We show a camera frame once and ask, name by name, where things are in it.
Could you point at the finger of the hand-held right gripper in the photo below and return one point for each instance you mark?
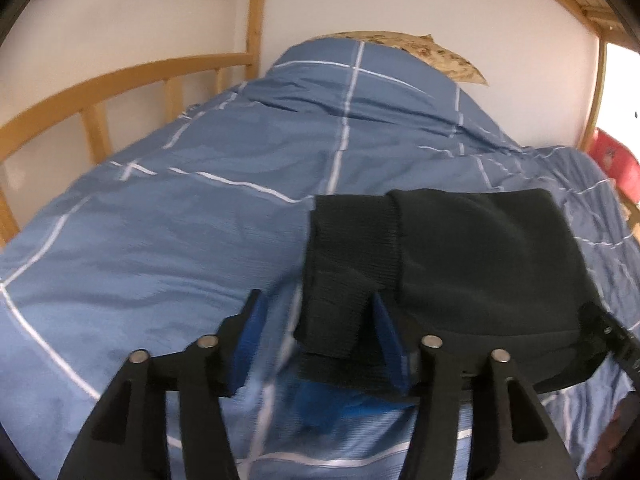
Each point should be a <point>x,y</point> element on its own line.
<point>617,342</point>

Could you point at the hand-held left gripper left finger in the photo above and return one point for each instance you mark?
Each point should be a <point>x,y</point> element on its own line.
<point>249,345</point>

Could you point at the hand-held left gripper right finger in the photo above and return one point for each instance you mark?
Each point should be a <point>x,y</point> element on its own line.
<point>392,345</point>

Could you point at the black pants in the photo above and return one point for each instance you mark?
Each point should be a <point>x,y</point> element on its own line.
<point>475,260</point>

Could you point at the person's right hand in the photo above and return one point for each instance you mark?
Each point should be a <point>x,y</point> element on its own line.
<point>620,440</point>

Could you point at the blue checked duvet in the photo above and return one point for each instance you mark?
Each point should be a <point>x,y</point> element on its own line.
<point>150,235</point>

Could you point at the red storage box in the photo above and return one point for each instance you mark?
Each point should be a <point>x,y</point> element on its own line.
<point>617,160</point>

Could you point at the beige patterned pillow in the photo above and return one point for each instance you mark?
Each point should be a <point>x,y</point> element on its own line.
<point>440,55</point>

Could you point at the wooden bed frame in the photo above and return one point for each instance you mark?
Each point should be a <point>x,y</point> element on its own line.
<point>125,72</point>

